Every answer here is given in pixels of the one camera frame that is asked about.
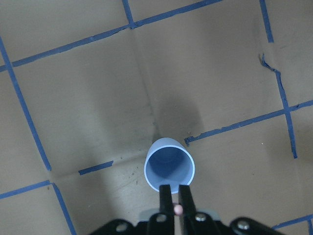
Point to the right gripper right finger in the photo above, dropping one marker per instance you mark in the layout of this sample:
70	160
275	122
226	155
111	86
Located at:
196	221

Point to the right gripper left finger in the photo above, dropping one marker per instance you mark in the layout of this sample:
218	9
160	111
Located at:
162	222

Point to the light blue plastic cup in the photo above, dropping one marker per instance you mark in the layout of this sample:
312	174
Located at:
168	163

